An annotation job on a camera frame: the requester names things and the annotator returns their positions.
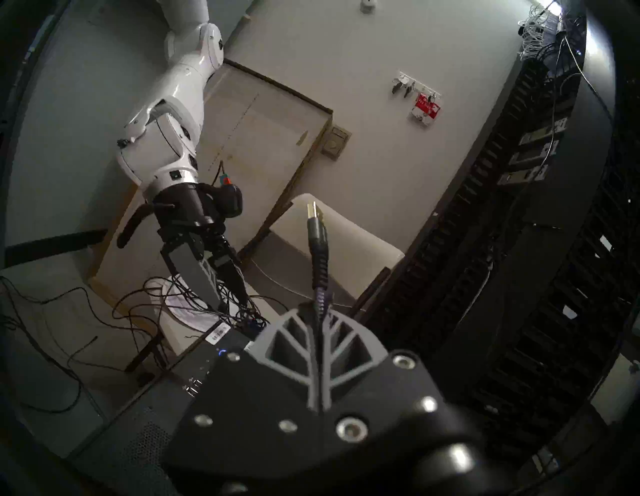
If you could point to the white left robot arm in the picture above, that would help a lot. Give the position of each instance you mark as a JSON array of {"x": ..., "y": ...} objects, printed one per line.
[{"x": 170, "y": 100}]

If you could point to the white key hook rack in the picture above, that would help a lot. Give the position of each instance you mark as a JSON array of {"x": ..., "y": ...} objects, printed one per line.
[{"x": 407, "y": 82}]

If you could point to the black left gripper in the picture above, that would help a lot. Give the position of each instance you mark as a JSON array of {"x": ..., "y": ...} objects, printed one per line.
[{"x": 185, "y": 210}]

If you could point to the beige wall plate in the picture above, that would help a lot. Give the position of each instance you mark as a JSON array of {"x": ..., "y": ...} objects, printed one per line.
[{"x": 336, "y": 143}]

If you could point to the red key tag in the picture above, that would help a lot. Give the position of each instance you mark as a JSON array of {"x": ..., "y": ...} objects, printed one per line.
[{"x": 426, "y": 107}]

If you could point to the cream folding chair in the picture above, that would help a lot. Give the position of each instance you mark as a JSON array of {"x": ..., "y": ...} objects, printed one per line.
[{"x": 350, "y": 250}]

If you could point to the black workstation tower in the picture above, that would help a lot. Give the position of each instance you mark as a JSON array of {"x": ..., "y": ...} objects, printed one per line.
[{"x": 140, "y": 430}]

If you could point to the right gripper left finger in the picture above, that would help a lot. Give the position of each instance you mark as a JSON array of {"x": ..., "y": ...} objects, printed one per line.
[{"x": 250, "y": 410}]

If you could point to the beige wood-framed panel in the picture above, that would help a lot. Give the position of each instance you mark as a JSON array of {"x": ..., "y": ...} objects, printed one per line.
[{"x": 260, "y": 130}]

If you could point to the black server rack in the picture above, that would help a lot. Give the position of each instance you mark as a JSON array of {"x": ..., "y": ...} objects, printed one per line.
[{"x": 500, "y": 300}]

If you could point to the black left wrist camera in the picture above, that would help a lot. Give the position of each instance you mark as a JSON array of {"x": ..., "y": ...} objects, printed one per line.
[{"x": 229, "y": 200}]

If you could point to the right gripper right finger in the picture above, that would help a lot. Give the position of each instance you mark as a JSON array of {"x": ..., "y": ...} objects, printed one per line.
[{"x": 380, "y": 400}]

